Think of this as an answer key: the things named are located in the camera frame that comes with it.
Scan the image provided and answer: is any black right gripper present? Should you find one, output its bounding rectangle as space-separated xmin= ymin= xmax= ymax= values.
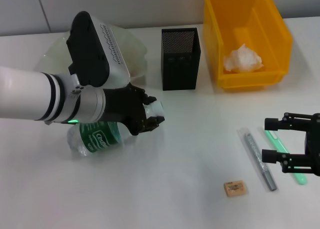
xmin=261 ymin=112 xmax=320 ymax=176

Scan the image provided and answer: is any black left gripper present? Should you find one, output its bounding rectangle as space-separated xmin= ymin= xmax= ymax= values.
xmin=102 ymin=83 xmax=166 ymax=137

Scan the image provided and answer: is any mint green pen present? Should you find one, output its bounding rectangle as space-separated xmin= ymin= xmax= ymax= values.
xmin=263 ymin=128 xmax=308 ymax=186

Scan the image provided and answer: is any clear green-label water bottle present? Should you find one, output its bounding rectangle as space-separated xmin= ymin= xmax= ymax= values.
xmin=66 ymin=99 xmax=165 ymax=158

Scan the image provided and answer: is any white paper ball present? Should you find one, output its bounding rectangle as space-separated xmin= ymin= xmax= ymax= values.
xmin=223 ymin=43 xmax=265 ymax=74

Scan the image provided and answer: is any silver glitter pen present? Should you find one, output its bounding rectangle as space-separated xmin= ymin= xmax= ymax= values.
xmin=237 ymin=127 xmax=278 ymax=192

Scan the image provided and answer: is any black mesh pen holder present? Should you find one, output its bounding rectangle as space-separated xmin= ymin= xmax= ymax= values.
xmin=161 ymin=27 xmax=202 ymax=92

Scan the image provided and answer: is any green glass fruit plate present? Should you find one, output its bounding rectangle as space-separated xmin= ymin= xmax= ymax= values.
xmin=41 ymin=24 xmax=148 ymax=78

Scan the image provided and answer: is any beige eraser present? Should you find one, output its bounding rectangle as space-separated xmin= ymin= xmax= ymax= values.
xmin=223 ymin=179 xmax=246 ymax=197

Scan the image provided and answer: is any yellow plastic bin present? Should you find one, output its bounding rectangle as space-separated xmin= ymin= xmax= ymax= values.
xmin=202 ymin=0 xmax=294 ymax=93

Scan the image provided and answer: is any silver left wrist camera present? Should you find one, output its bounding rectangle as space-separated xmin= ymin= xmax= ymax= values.
xmin=65 ymin=10 xmax=131 ymax=88

